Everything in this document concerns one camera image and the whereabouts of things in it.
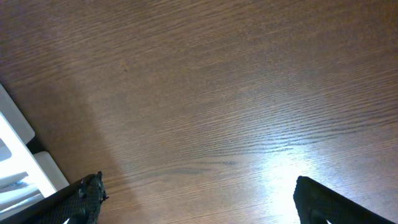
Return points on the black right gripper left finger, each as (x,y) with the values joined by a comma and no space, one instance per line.
(78,203)

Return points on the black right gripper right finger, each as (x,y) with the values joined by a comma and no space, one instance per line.
(316,203)

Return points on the white plastic cutlery tray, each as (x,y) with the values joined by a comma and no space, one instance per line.
(17,156)

